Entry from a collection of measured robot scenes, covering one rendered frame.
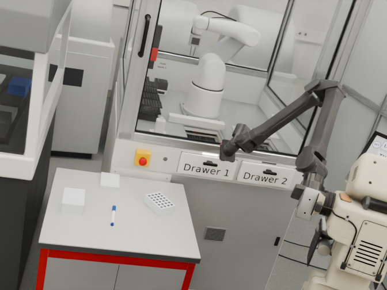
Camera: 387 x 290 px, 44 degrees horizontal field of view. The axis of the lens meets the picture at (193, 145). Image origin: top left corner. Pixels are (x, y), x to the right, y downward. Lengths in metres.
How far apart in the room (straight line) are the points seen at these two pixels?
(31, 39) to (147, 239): 0.89
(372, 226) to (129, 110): 1.19
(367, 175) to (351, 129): 2.54
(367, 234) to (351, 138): 2.55
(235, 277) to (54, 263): 1.24
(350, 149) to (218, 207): 1.84
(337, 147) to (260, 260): 1.73
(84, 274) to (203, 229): 0.85
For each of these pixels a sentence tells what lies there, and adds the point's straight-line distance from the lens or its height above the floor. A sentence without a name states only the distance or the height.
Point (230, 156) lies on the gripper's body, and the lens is 2.20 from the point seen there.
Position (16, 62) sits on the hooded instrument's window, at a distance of 1.97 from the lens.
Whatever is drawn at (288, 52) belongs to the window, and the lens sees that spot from 2.31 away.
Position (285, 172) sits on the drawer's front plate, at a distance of 2.51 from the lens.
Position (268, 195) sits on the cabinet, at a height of 0.75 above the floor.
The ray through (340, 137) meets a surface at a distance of 4.26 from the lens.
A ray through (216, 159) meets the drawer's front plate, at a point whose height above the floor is 0.92.
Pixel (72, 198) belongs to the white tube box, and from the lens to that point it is 2.04.
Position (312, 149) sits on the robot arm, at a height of 1.31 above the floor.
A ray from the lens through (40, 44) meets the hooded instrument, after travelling 1.92.
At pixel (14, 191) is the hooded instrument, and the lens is 2.27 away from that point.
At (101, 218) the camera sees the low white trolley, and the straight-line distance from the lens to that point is 2.04.
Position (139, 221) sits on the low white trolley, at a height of 0.76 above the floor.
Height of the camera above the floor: 1.89
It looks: 23 degrees down
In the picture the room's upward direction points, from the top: 14 degrees clockwise
